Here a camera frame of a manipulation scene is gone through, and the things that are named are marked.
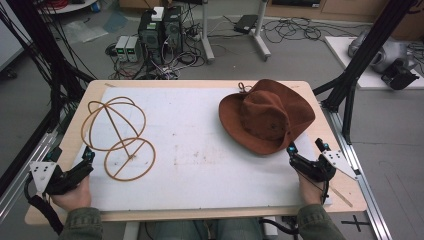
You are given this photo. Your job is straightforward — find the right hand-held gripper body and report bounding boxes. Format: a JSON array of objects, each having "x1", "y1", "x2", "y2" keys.
[{"x1": 289, "y1": 149, "x2": 358, "y2": 183}]

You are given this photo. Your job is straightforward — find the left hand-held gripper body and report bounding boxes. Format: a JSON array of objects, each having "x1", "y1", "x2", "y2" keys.
[{"x1": 29, "y1": 161, "x2": 95, "y2": 196}]

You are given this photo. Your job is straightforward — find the tan wire hat stand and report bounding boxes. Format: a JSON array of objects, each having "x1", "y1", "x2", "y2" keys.
[{"x1": 80, "y1": 96, "x2": 157, "y2": 183}]

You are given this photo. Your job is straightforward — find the brown suede cowboy hat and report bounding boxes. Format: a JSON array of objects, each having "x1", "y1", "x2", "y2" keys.
[{"x1": 218, "y1": 78, "x2": 317, "y2": 156}]

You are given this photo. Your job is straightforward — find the person's right hand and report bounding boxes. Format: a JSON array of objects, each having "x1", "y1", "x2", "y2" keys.
[{"x1": 297, "y1": 172, "x2": 327, "y2": 206}]

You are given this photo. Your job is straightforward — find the person's left hand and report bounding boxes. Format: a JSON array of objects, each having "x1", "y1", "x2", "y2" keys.
[{"x1": 51, "y1": 175, "x2": 93, "y2": 213}]

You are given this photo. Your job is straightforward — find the thin wooden strip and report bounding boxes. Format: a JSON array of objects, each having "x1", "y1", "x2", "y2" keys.
[{"x1": 327, "y1": 185, "x2": 354, "y2": 209}]

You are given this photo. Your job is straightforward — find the white table leg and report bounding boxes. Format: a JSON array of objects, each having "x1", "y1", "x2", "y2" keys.
[
  {"x1": 122, "y1": 220, "x2": 142, "y2": 240},
  {"x1": 262, "y1": 216, "x2": 278, "y2": 240}
]

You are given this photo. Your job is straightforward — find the white platform board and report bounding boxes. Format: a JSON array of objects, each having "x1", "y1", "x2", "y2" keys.
[{"x1": 324, "y1": 35, "x2": 424, "y2": 91}]

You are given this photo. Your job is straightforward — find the white table mat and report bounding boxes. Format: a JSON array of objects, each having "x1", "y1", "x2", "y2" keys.
[{"x1": 71, "y1": 86, "x2": 334, "y2": 213}]

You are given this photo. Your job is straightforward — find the black device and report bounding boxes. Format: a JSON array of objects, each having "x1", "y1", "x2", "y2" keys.
[{"x1": 380, "y1": 57, "x2": 421, "y2": 91}]

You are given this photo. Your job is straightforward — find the grey rounded machine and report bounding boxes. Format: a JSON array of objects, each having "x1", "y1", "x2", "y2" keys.
[{"x1": 347, "y1": 30, "x2": 410, "y2": 75}]

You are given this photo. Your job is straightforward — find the grey power supply unit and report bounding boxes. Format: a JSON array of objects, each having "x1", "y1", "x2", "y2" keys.
[
  {"x1": 126, "y1": 36, "x2": 143, "y2": 63},
  {"x1": 115, "y1": 35, "x2": 130, "y2": 62}
]

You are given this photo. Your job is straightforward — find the person's legs in jeans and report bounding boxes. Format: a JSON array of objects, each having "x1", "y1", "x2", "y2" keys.
[{"x1": 152, "y1": 217, "x2": 265, "y2": 240}]

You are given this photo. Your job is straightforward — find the white stand leg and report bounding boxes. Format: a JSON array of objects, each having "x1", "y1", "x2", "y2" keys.
[
  {"x1": 250, "y1": 0, "x2": 272, "y2": 63},
  {"x1": 199, "y1": 0, "x2": 217, "y2": 65}
]

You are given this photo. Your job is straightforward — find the clear plastic sheet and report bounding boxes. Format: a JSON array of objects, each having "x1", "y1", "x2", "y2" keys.
[{"x1": 62, "y1": 19, "x2": 110, "y2": 45}]

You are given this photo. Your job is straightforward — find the black computer tower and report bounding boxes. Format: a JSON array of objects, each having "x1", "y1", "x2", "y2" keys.
[
  {"x1": 137, "y1": 9, "x2": 165, "y2": 65},
  {"x1": 162, "y1": 5, "x2": 184, "y2": 55}
]

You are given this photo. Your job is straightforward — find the flat black box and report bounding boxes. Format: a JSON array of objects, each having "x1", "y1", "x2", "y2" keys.
[{"x1": 233, "y1": 14, "x2": 260, "y2": 35}]

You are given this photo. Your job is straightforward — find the round white table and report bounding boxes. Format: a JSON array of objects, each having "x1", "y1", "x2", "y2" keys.
[{"x1": 35, "y1": 0, "x2": 98, "y2": 15}]

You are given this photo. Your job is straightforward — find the small white box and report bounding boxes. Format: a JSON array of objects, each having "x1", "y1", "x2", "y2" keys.
[{"x1": 151, "y1": 6, "x2": 165, "y2": 22}]

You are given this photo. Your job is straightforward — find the aluminium rail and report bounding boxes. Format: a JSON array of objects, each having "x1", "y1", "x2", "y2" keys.
[
  {"x1": 0, "y1": 128, "x2": 66, "y2": 223},
  {"x1": 320, "y1": 102, "x2": 395, "y2": 240}
]

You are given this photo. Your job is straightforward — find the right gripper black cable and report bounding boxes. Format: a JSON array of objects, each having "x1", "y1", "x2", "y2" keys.
[{"x1": 320, "y1": 179, "x2": 332, "y2": 205}]

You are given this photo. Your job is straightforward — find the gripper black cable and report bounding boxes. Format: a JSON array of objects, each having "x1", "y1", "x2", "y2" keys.
[
  {"x1": 320, "y1": 179, "x2": 332, "y2": 205},
  {"x1": 23, "y1": 175, "x2": 65, "y2": 236}
]

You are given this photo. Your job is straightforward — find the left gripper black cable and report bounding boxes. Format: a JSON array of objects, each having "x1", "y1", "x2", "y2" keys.
[{"x1": 23, "y1": 175, "x2": 65, "y2": 236}]

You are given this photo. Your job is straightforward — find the black cable under table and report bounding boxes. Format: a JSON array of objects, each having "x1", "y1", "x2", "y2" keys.
[{"x1": 258, "y1": 217, "x2": 300, "y2": 237}]

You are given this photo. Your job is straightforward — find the black frame post with cables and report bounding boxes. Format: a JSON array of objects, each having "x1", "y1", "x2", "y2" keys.
[{"x1": 0, "y1": 0, "x2": 96, "y2": 116}]

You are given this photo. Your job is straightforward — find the tangle of black floor cables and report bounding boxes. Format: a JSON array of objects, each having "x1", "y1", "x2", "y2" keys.
[{"x1": 261, "y1": 15, "x2": 336, "y2": 45}]

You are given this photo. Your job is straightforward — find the tangle of cables by computers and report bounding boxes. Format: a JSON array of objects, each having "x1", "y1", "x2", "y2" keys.
[{"x1": 105, "y1": 19, "x2": 207, "y2": 81}]

